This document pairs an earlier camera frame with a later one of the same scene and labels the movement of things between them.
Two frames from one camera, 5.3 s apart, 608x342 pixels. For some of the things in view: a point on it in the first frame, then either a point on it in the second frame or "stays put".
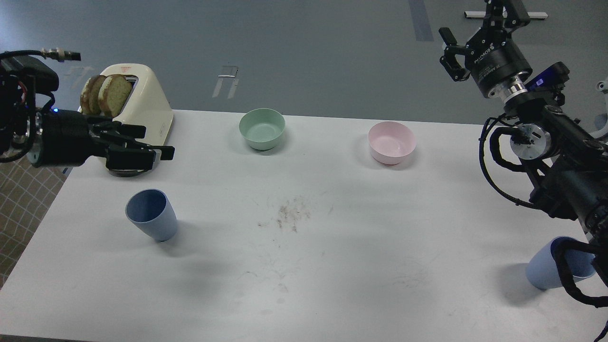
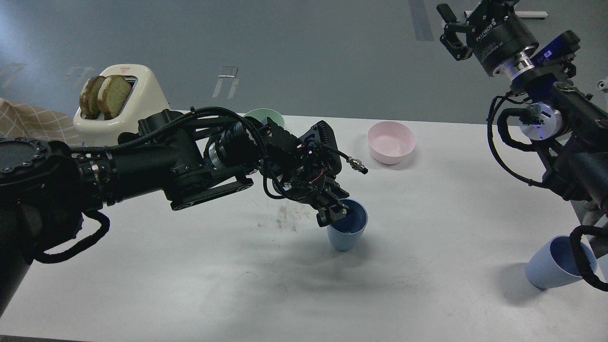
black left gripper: x=61 y=137 -> x=303 y=169
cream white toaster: x=148 y=105 stays put
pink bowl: x=390 y=142 stays put
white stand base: x=530 y=14 stays put
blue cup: x=151 y=211 -> x=345 y=234
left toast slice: x=89 y=101 stays put
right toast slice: x=114 y=92 stays put
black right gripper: x=492 y=57 -> x=504 y=43
